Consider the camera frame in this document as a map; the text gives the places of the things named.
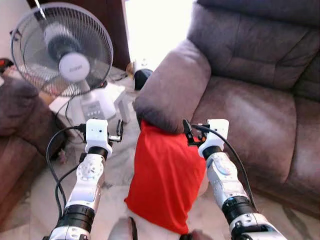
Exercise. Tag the large brown fabric sofa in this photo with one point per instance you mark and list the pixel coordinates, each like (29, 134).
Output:
(250, 105)

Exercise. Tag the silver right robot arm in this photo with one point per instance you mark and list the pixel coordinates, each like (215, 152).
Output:
(227, 185)

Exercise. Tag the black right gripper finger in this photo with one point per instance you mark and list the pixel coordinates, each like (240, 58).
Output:
(187, 130)

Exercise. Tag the small brown fabric sofa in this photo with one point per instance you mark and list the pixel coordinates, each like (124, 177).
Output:
(20, 130)

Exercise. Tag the black round container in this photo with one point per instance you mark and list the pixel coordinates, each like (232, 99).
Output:
(142, 79)

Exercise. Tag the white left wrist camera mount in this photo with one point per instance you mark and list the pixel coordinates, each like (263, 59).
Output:
(96, 132)

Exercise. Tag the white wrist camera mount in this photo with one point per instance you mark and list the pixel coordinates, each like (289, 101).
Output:
(96, 132)
(217, 131)

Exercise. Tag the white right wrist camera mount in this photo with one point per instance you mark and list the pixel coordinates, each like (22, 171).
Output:
(217, 131)

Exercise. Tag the grey left robot leg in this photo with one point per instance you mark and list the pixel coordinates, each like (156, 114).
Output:
(122, 230)

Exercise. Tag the white table fan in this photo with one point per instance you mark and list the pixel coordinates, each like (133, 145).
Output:
(74, 66)

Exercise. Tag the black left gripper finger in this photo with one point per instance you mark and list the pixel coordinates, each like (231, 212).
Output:
(120, 130)

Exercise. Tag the red pillow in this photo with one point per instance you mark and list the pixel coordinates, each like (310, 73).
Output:
(162, 175)

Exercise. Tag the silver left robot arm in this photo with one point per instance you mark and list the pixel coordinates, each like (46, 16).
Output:
(87, 185)

